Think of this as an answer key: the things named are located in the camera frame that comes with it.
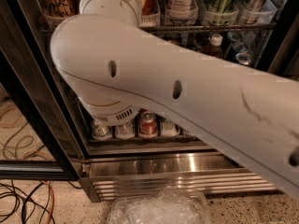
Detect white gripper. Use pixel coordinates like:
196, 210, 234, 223
79, 0, 146, 26

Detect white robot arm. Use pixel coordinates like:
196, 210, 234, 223
50, 0, 299, 198

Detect yellow scribbled drink can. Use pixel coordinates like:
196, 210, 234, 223
38, 0, 85, 19

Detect middle blue energy can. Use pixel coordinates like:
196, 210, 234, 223
226, 41, 249, 61

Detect blue energy can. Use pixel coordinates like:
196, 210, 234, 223
226, 41, 249, 61
235, 53, 253, 66

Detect front blue energy can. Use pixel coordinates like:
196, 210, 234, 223
235, 53, 253, 66

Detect red can bottom shelf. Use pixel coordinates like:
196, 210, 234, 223
139, 111, 157, 138

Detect small water bottle bottom shelf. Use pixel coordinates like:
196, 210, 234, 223
115, 120, 135, 139

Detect open glass fridge door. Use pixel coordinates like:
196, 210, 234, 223
0, 0, 84, 180

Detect stainless fridge base grille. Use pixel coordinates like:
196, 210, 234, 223
79, 151, 275, 203

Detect brown tea bottle white cap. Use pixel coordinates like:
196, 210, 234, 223
202, 34, 222, 59

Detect crumpled clear plastic bag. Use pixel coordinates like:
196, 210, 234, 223
107, 187, 212, 224

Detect top wire shelf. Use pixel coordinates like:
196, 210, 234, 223
41, 20, 274, 38

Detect orange cable on floor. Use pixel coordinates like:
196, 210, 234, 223
40, 180, 56, 224

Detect black cables on floor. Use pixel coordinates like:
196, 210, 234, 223
0, 180, 82, 224

